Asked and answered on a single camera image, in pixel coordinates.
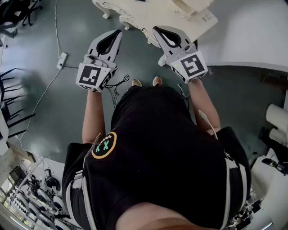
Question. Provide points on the cluttered equipment shelf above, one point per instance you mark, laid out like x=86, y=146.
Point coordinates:
x=33, y=197

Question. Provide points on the person's face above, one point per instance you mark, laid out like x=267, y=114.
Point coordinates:
x=166, y=218

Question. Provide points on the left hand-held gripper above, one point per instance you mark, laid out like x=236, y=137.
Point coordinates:
x=90, y=76

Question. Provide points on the white power strip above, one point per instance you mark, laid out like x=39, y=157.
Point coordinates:
x=61, y=60

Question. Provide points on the person's left forearm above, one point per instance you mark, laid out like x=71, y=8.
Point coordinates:
x=94, y=116

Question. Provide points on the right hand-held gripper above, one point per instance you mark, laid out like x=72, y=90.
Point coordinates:
x=191, y=65

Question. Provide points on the person's shoe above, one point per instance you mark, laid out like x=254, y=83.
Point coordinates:
x=157, y=81
x=136, y=83

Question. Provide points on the white paper roll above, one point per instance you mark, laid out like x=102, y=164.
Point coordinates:
x=277, y=134
x=277, y=114

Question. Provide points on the black t-shirt with round logo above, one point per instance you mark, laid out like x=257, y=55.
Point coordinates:
x=157, y=161

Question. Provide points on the black office chair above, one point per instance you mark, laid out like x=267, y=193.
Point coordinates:
x=20, y=11

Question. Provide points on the person's right forearm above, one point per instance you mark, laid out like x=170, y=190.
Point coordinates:
x=205, y=105

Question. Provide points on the person's left shoe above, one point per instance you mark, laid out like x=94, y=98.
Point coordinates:
x=136, y=83

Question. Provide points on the white ornate table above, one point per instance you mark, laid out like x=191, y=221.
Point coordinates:
x=153, y=13

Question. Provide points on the person's right shoe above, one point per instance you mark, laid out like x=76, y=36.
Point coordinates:
x=157, y=81

